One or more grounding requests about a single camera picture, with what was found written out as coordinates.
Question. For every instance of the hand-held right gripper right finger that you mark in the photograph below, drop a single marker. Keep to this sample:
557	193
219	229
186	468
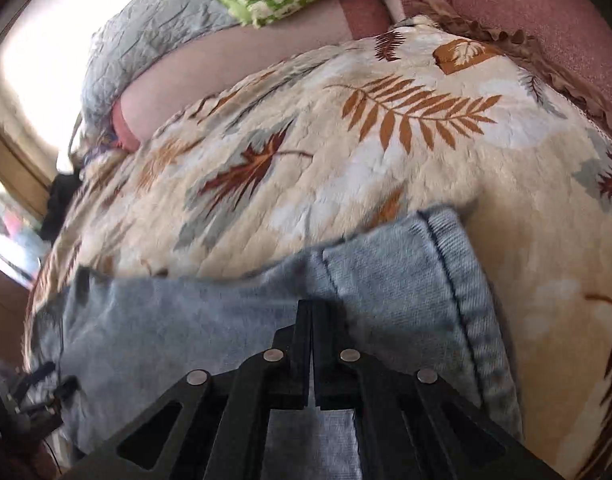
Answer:
322	360

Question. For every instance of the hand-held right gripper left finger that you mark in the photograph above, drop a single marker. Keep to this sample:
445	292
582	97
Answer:
304	360

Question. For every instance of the blue denim pants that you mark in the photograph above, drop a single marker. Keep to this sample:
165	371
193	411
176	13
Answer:
185	320

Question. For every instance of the patterned glass window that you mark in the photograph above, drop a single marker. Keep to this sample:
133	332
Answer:
8	230

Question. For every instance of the black cloth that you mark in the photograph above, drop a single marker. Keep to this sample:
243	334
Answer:
60	205

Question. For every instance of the cream leaf-print blanket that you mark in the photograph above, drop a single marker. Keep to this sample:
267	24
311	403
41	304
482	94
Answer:
386	170

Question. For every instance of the pink bed sheet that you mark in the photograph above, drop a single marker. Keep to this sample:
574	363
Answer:
210	70

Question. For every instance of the grey quilted bedspread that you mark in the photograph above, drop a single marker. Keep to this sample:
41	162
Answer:
145	35

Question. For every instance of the pink upholstered headboard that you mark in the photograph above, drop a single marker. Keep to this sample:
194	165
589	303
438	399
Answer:
536	0

